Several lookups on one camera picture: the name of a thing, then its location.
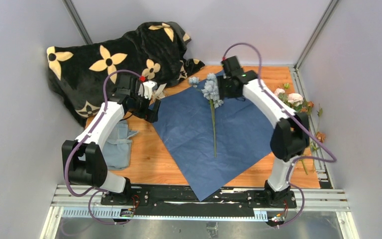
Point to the beige ribbon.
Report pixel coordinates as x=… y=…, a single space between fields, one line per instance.
x=159 y=93

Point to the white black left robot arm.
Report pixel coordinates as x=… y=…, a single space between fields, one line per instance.
x=85 y=168

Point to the orange fake flower stem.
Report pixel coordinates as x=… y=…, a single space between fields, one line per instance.
x=313 y=146

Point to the pink white fake flower stem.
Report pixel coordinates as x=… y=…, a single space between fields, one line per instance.
x=293 y=100

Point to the blue fake flower stem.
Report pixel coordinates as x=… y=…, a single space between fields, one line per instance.
x=210 y=92

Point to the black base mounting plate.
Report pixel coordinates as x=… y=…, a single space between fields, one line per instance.
x=176 y=201

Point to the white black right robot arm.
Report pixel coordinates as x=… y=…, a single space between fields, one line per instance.
x=289 y=139

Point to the black floral blanket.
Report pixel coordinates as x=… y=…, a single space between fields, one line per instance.
x=154 y=50

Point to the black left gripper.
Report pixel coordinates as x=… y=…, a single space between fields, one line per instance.
x=150 y=115

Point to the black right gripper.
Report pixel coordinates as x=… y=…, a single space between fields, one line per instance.
x=223 y=81

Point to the light blue denim cloth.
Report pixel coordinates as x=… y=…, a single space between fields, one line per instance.
x=117 y=148

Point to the blue wrapping paper sheet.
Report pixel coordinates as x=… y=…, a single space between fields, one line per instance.
x=212 y=147

